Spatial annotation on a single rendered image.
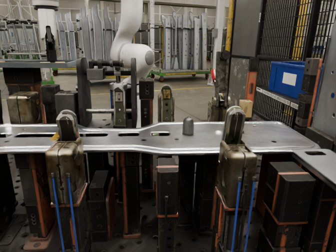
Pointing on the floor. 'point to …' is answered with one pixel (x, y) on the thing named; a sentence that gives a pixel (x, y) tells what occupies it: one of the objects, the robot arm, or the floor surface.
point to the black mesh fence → (288, 46)
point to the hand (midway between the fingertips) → (51, 55)
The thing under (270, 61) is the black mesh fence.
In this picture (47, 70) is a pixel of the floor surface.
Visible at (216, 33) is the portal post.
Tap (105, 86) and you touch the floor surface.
